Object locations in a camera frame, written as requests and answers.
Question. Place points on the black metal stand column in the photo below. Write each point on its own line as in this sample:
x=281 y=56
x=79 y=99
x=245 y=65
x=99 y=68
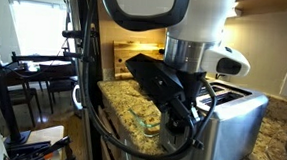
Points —
x=97 y=73

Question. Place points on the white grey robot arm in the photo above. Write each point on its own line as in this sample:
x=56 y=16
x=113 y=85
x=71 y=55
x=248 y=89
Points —
x=193 y=23

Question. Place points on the wooden upper cabinet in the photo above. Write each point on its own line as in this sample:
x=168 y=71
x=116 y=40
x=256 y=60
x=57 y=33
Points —
x=271 y=4

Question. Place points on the white cart top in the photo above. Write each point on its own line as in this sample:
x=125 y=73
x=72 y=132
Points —
x=46 y=137

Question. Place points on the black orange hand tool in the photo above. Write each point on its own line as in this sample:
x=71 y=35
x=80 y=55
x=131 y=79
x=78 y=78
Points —
x=42 y=149

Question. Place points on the beige counter drawers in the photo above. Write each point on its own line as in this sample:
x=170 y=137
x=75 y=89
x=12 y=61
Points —
x=108 y=134

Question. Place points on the wooden cutting board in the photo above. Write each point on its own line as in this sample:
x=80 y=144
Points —
x=131 y=56

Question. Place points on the clear glass baking dish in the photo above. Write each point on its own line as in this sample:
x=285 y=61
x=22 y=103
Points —
x=137 y=118

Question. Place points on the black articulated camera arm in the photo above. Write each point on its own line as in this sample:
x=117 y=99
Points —
x=73 y=55

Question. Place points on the dark wooden dining table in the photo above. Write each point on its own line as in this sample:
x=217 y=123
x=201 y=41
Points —
x=50 y=67

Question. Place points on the brown bread slice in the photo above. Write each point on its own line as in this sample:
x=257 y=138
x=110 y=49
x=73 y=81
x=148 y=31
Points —
x=152 y=125

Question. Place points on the dark dining chair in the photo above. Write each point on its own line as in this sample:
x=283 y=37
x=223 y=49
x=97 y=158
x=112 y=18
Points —
x=19 y=94
x=59 y=85

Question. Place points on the stainless steel toaster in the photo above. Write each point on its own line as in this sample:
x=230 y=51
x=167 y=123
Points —
x=234 y=129

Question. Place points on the black tripod stand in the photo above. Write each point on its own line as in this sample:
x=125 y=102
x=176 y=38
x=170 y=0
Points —
x=6 y=108

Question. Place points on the bright dining room window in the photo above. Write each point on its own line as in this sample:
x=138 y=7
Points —
x=36 y=26

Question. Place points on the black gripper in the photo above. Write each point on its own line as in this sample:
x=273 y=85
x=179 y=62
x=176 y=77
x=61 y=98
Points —
x=191 y=84

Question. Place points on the under-cabinet light strip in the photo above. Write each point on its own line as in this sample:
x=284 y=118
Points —
x=235 y=11

